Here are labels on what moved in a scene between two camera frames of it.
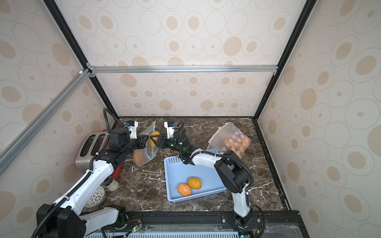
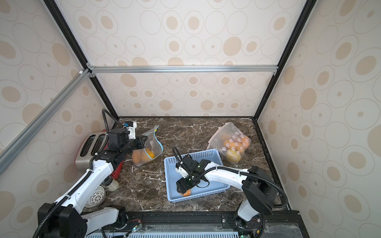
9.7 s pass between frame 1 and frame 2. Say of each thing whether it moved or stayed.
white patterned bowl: stayed
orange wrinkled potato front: stayed
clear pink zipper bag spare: stayed
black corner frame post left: stayed
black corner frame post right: stayed
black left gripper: stayed
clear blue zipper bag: moved
